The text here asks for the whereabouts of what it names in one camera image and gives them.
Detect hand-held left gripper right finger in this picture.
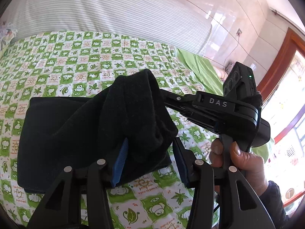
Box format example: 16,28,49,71
173,137,277,229

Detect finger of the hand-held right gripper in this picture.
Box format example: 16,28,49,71
164,101,194,120
160,89,201,106

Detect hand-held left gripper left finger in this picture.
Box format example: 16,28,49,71
26,137,130,229

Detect dark navy pants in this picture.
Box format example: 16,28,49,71
17,69,179,194

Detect person's right forearm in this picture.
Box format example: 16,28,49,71
257,181,290,229

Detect person's right hand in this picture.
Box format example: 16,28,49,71
209,138,268,196

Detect plain green sheet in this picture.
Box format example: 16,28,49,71
176,48,272,163

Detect pink striped cushion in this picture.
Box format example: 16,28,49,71
213,63,235,80

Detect green white printed bed sheet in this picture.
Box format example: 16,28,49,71
0,31,229,229

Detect white striped headboard cushion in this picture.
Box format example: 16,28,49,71
10,0,212,56

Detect floral pillow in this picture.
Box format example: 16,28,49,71
0,21,18,50

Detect thin wall cable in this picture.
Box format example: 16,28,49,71
224,35,239,68

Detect wooden window frame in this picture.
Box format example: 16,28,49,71
256,27,305,206

